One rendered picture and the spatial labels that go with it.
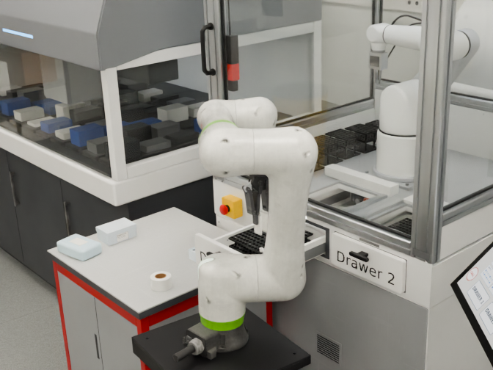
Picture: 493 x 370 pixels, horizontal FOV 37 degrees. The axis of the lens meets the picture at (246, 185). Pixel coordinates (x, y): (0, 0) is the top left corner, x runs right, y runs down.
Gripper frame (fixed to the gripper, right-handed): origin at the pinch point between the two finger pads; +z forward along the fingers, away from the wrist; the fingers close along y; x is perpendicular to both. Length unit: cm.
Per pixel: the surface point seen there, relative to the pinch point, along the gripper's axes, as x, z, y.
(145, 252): -51, 24, 12
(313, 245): 5.5, 11.8, -17.8
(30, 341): -145, 100, 22
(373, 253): 27.8, 8.2, -21.5
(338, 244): 13.2, 9.8, -21.4
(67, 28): -109, -50, 3
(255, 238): -9.8, 10.5, -6.0
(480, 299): 74, 0, -7
